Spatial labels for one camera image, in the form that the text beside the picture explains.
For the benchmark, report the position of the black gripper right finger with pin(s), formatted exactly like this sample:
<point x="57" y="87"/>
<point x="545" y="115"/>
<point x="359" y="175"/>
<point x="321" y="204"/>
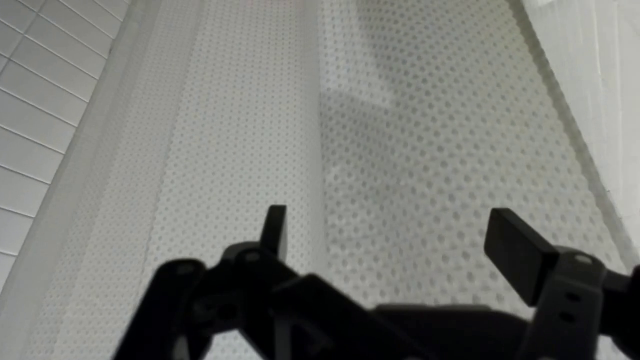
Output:
<point x="567" y="300"/>

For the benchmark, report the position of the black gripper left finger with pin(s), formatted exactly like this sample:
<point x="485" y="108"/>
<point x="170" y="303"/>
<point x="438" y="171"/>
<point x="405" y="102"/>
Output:
<point x="233" y="293"/>

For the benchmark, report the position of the white dotted shower curtain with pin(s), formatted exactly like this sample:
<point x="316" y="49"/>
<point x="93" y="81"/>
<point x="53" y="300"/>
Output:
<point x="400" y="167"/>

